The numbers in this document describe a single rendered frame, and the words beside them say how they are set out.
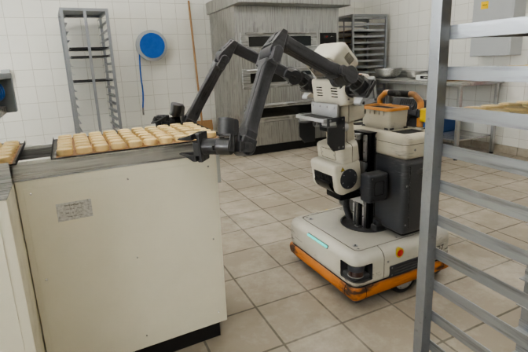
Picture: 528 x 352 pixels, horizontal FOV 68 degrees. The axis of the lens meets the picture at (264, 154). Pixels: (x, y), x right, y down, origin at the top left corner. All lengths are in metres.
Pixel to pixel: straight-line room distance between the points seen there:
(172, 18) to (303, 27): 1.78
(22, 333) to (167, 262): 0.52
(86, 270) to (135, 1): 4.52
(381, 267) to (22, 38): 4.80
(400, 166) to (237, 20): 3.38
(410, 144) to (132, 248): 1.33
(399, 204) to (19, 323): 1.64
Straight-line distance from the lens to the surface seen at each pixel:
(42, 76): 5.61
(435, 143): 1.01
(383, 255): 2.05
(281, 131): 5.26
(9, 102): 1.94
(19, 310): 1.45
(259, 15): 5.10
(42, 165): 1.49
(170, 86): 5.74
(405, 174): 2.05
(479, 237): 1.02
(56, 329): 1.71
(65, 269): 1.60
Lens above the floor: 1.18
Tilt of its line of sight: 13 degrees down
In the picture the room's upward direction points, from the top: 2 degrees counter-clockwise
